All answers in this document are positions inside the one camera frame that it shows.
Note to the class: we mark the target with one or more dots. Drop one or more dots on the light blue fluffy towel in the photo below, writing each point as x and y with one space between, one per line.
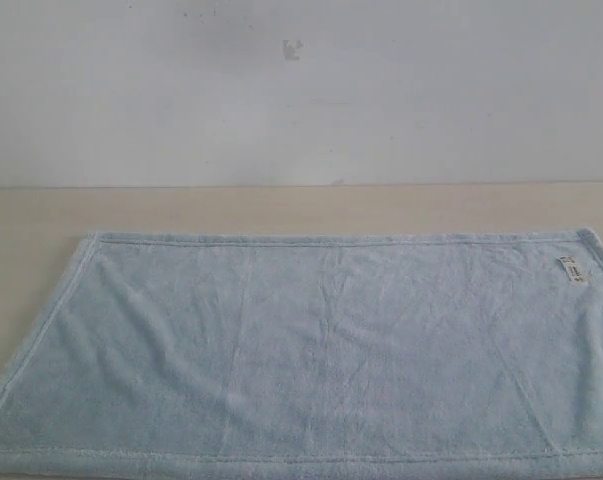
459 356

